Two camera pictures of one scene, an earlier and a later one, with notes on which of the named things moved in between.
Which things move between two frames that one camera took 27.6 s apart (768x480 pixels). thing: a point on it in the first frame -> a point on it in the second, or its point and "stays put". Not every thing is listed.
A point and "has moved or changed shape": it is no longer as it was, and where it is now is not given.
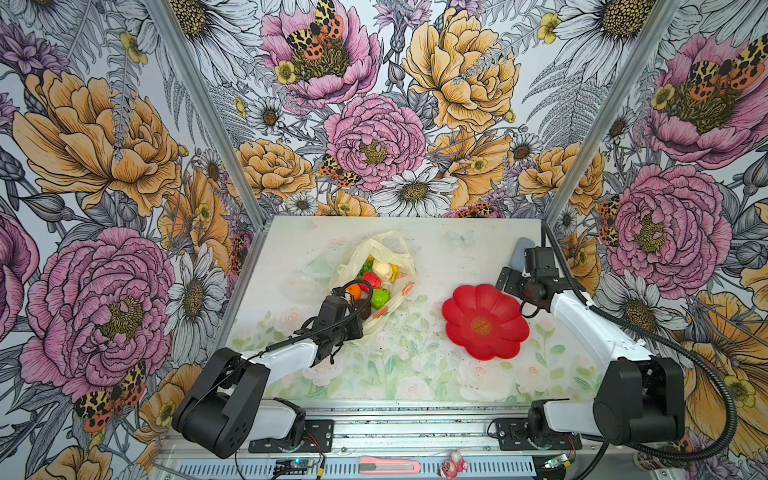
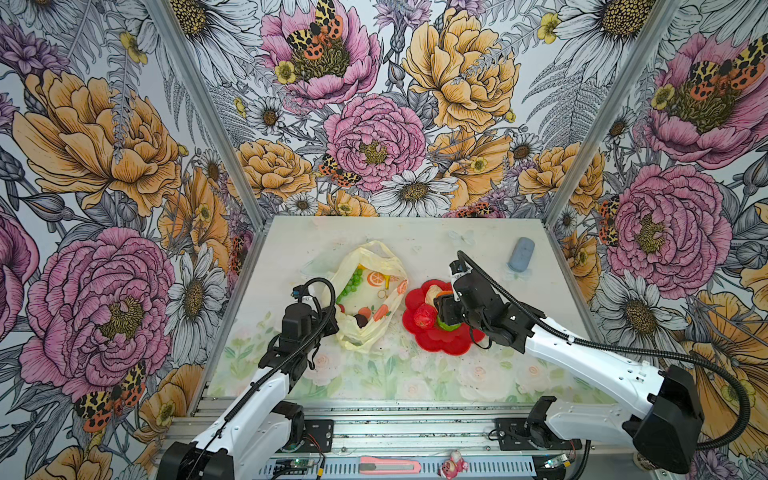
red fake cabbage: (372, 279) -> (425, 316)
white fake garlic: (383, 269) -> (431, 294)
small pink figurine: (456, 464) stays put
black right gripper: (509, 286) -> (445, 310)
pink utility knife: (369, 465) stays put
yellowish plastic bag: (388, 247) has moved or changed shape
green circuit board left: (292, 466) stays put
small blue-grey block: (518, 256) stays put
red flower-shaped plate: (484, 322) has moved or changed shape
